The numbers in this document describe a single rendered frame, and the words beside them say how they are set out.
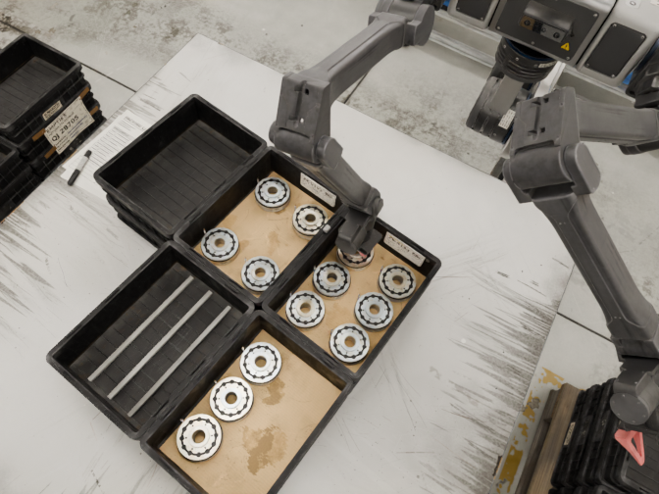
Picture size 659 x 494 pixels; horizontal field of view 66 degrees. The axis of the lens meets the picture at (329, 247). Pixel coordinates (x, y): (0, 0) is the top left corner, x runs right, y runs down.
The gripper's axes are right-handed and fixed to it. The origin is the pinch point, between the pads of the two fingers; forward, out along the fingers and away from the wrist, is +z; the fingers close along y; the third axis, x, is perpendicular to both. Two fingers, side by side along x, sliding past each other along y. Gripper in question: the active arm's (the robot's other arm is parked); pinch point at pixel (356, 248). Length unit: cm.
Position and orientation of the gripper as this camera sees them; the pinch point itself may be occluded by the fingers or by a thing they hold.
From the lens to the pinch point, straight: 141.2
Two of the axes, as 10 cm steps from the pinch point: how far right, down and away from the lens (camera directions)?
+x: 6.2, -6.8, 3.9
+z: -0.6, 4.5, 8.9
